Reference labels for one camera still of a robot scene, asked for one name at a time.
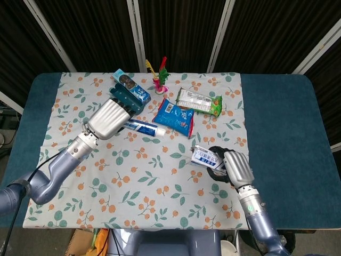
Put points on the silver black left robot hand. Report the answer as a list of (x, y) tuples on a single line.
[(109, 120)]

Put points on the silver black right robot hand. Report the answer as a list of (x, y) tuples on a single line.
[(239, 168)]

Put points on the white blue toothpaste tube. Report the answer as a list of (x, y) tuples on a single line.
[(146, 129)]

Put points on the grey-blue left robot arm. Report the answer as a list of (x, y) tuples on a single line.
[(53, 170)]

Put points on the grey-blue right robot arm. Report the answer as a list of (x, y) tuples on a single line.
[(255, 213)]

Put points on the dark teal opened carton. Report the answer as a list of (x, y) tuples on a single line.
[(133, 89)]

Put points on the blue velvet table cover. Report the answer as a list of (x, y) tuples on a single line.
[(279, 133)]

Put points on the colourful feather shuttlecock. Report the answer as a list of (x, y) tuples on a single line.
[(160, 85)]

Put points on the blue snack bag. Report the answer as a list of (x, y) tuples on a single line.
[(173, 117)]

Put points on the floral orange leaf tablecloth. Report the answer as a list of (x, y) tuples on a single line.
[(133, 186)]

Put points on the green white snack bag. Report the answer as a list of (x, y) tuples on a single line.
[(199, 102)]

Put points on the white round bucket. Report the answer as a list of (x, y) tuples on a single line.
[(229, 248)]

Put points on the dark folding screen white frames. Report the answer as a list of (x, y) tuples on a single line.
[(93, 32)]

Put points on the grey-blue robot torso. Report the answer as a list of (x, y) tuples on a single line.
[(165, 244)]

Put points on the orange yellow bag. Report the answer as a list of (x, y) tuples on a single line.
[(100, 241)]

